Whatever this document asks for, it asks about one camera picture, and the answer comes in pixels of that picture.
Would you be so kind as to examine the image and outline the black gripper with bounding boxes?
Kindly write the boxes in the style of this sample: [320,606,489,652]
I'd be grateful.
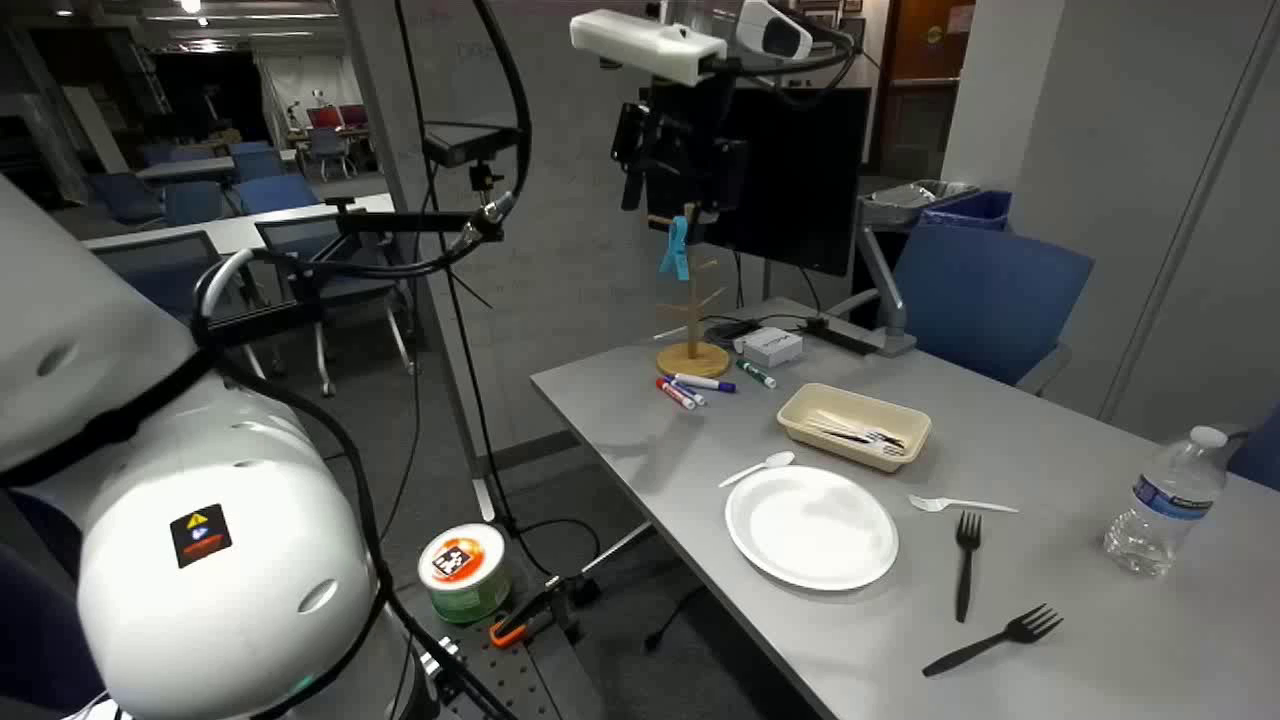
[609,80,752,226]

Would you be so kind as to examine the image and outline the beige rectangular tray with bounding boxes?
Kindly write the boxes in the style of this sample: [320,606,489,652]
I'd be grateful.
[772,379,934,476]

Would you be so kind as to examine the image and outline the white utensil in tray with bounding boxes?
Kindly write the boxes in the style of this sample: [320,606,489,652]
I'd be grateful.
[811,416,911,457]

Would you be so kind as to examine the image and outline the blue hanging clip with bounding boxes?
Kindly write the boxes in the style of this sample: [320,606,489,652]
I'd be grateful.
[656,214,700,287]

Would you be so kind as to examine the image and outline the black monitor screen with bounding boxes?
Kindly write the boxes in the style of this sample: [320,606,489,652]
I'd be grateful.
[635,80,872,282]

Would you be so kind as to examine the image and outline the small white box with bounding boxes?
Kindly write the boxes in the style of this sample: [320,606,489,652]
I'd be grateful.
[733,324,811,372]

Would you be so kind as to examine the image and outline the blue marker pen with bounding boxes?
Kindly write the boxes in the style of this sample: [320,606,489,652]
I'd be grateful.
[671,372,740,401]

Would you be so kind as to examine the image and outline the grey trash bin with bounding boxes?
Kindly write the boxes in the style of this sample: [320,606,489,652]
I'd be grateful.
[856,182,948,231]

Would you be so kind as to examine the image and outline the red marker pen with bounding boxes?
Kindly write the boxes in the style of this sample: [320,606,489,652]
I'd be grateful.
[648,372,700,414]

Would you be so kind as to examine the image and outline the black boom stand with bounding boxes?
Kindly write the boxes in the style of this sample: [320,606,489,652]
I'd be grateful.
[283,192,515,294]

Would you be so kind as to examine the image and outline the blue bin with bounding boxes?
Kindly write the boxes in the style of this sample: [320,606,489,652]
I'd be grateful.
[917,189,1016,231]

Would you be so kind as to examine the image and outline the blue office chair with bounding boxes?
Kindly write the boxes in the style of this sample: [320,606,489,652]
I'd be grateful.
[1225,401,1280,493]
[888,217,1094,394]

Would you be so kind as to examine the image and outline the dark blue background chair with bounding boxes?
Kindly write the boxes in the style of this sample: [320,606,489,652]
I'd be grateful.
[93,228,272,385]
[252,214,419,401]
[227,137,327,217]

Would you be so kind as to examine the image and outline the white paper plate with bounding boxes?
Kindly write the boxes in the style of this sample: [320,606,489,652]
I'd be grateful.
[718,462,905,596]

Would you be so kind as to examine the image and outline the white plastic fork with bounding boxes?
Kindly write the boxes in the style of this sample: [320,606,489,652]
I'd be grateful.
[905,493,1018,519]

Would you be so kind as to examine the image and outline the white background table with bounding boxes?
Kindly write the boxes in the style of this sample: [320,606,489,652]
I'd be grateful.
[79,189,401,262]

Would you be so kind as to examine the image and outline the orange black clamp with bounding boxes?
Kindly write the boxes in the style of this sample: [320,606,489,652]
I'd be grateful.
[479,571,593,655]

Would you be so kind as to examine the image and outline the black perforated mounting board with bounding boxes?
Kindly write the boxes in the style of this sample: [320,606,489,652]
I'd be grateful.
[385,584,633,720]

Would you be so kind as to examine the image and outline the clear plastic water bottle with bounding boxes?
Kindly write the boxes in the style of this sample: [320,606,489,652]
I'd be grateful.
[1099,422,1230,584]

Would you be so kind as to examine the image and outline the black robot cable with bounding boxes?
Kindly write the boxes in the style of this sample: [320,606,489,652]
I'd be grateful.
[189,0,536,720]

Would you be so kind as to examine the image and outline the black camera on tripod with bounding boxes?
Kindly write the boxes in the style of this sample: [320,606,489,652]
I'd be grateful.
[419,116,518,192]

